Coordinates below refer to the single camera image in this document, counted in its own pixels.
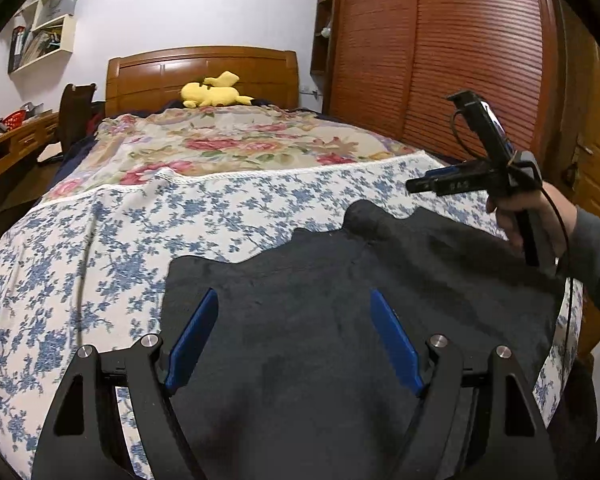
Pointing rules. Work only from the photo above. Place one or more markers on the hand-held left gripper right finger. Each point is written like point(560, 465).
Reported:
point(395, 340)

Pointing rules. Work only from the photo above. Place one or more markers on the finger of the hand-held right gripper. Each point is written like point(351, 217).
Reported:
point(422, 186)
point(445, 174)

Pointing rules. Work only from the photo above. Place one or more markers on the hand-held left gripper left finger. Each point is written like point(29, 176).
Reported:
point(190, 340)

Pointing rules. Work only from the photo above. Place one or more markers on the black jacket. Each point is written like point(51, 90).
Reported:
point(305, 320)

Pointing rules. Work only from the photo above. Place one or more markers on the person's right forearm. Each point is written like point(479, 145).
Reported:
point(595, 255)

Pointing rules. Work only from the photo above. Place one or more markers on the person's right hand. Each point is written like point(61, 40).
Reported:
point(505, 220)

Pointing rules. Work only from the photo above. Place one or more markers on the wooden louvred wardrobe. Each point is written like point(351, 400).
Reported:
point(430, 60)

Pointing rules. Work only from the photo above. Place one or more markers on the blue floral bed sheet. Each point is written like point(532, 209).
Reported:
point(105, 260)

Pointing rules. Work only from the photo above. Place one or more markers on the small white figurine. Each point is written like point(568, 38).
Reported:
point(325, 31)

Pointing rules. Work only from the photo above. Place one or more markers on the rose print blanket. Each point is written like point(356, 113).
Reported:
point(230, 135)

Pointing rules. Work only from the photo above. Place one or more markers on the yellow plush toy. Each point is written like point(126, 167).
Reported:
point(215, 94)

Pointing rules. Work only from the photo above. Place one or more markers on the wooden bed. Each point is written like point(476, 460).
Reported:
point(205, 67)

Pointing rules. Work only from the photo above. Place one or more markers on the dark wooden chair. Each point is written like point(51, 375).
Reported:
point(75, 110)

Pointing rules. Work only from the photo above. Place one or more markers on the wooden desk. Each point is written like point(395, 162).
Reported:
point(25, 132)

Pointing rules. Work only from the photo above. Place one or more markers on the red plastic basket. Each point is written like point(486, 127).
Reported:
point(15, 118)

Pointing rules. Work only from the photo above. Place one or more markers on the row of books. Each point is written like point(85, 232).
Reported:
point(35, 45)

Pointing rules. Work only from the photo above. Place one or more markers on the white paper bag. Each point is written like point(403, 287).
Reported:
point(57, 6)

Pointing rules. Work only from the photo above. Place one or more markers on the white wall shelf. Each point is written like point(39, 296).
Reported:
point(67, 35)

